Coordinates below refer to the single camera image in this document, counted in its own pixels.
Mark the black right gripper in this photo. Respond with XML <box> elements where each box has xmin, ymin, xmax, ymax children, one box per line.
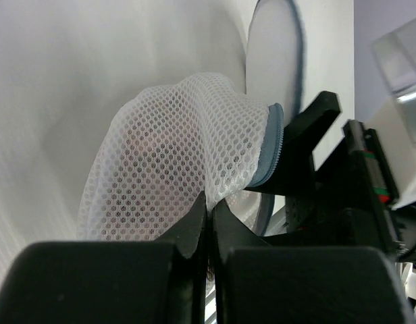
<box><xmin>246</xmin><ymin>90</ymin><xmax>400</xmax><ymax>260</ymax></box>

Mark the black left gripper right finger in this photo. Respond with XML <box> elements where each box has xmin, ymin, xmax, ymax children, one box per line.
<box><xmin>212</xmin><ymin>202</ymin><xmax>416</xmax><ymax>323</ymax></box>

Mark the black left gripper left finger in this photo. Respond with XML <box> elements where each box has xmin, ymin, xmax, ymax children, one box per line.
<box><xmin>0</xmin><ymin>194</ymin><xmax>207</xmax><ymax>323</ymax></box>

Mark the blue-zipper white mesh laundry bag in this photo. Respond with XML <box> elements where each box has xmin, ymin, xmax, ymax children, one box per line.
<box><xmin>76</xmin><ymin>0</ymin><xmax>309</xmax><ymax>242</ymax></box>

